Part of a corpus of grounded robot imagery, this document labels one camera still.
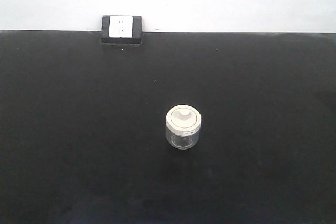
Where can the black and white power outlet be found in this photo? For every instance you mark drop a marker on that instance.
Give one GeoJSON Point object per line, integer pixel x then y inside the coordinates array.
{"type": "Point", "coordinates": [121, 30]}

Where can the glass jar with white lid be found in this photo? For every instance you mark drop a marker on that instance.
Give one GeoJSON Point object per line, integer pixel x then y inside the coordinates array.
{"type": "Point", "coordinates": [183, 126]}

